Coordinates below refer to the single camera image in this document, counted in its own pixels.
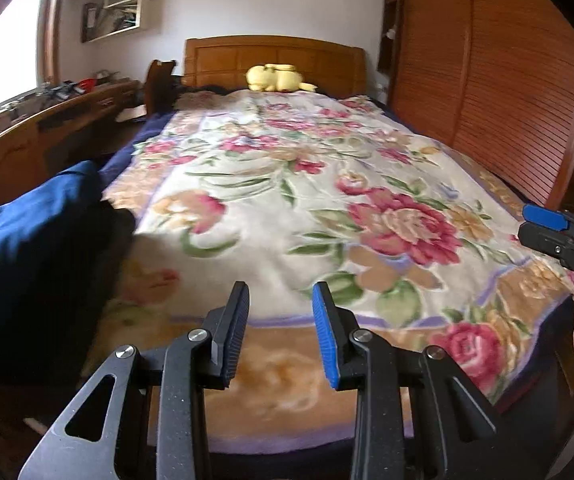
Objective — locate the wooden louvered wardrobe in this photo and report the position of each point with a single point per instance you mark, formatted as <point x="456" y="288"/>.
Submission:
<point x="492" y="85"/>

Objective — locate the navy bed sheet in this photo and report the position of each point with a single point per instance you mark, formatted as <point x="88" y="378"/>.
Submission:
<point x="137" y="145"/>

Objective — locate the wooden chair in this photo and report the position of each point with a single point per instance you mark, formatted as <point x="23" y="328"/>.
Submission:
<point x="159" y="85"/>

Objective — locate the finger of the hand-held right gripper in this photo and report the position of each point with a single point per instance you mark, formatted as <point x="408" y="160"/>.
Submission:
<point x="544" y="216"/>
<point x="542" y="240"/>

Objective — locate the yellow plush toy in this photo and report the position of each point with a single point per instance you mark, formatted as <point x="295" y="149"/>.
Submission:
<point x="277" y="79"/>

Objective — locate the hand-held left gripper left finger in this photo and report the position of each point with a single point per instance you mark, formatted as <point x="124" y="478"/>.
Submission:
<point x="229" y="345"/>

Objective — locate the wooden desk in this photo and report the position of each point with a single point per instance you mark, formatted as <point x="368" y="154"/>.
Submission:
<point x="17" y="150"/>

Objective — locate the wooden bed headboard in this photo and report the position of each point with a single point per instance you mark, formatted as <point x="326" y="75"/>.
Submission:
<point x="227" y="60"/>

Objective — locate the floral blanket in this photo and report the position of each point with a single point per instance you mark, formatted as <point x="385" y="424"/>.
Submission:
<point x="267" y="200"/>

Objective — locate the white wall shelf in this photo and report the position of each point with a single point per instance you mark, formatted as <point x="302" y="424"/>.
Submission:
<point x="139" y="15"/>

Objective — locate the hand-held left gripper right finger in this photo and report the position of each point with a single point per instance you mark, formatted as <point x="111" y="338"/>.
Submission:
<point x="323" y="340"/>

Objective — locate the black clothes pile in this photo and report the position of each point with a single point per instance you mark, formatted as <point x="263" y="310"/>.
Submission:
<point x="67" y="320"/>

